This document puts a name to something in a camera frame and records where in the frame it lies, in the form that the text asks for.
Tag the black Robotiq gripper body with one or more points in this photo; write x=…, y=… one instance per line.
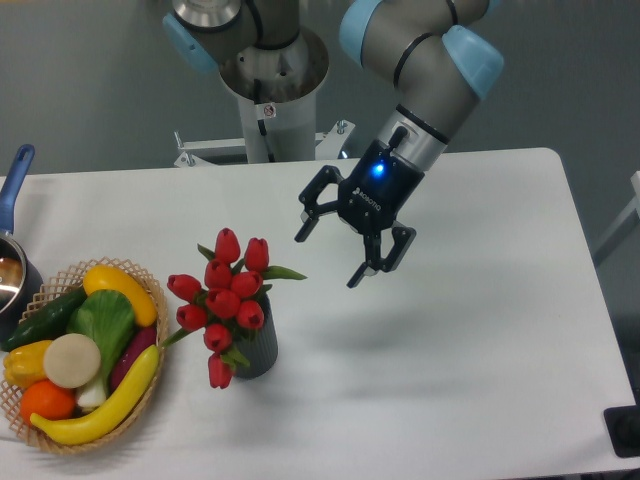
x=370, y=198

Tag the red tulip bouquet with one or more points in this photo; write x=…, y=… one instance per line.
x=224, y=305

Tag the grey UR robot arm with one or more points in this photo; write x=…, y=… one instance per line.
x=425, y=49

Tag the dark grey ribbed vase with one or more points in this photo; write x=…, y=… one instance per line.
x=261, y=352

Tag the purple sweet potato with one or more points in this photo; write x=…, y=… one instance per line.
x=140, y=341

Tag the yellow squash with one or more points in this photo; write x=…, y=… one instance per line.
x=106, y=277

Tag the green bok choy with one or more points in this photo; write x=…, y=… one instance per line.
x=106, y=317

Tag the woven wicker basket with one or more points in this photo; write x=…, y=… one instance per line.
x=64, y=282

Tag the green cucumber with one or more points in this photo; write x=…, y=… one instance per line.
x=48, y=322

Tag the black box at table edge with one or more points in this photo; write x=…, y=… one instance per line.
x=623, y=429

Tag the yellow banana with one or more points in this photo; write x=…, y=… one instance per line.
x=111, y=413

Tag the yellow bell pepper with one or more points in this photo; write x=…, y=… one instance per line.
x=24, y=366

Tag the orange fruit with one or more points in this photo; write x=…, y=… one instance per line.
x=48, y=400

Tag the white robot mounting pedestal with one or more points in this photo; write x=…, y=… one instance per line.
x=276, y=92

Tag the white frame at right edge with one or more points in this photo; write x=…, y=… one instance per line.
x=620, y=228

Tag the blue handled saucepan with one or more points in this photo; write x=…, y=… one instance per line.
x=20, y=280

